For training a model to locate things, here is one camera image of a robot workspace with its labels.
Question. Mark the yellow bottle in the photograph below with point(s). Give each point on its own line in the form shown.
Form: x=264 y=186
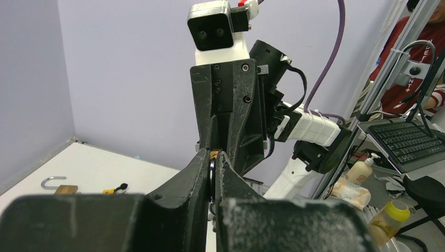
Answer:
x=388 y=221

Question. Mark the large brass padlock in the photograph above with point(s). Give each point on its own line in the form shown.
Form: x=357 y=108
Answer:
x=59 y=189

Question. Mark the small brass padlock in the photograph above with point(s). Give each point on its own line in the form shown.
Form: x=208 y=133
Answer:
x=212 y=174

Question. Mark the yellow padlock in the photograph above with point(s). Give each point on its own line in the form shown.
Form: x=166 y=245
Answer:
x=121 y=189

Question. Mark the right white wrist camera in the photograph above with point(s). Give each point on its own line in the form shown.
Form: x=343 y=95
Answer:
x=218 y=30

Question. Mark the person in red shirt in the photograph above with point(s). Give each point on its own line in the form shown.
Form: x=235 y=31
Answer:
x=411 y=77

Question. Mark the black computer keyboard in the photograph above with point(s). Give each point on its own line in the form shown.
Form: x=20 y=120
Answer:
x=410 y=146

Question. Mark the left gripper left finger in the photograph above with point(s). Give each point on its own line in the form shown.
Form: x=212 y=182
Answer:
x=172 y=217

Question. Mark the black stool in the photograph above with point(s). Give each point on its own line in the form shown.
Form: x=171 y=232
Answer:
x=429 y=195

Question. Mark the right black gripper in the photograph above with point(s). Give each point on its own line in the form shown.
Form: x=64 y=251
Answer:
x=236 y=104

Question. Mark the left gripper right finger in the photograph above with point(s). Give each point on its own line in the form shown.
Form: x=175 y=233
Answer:
x=246 y=221

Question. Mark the white lotion pump bottle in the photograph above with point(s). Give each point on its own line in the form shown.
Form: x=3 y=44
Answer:
x=361 y=170

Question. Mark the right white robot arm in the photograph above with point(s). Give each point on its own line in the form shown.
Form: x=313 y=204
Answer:
x=319 y=145

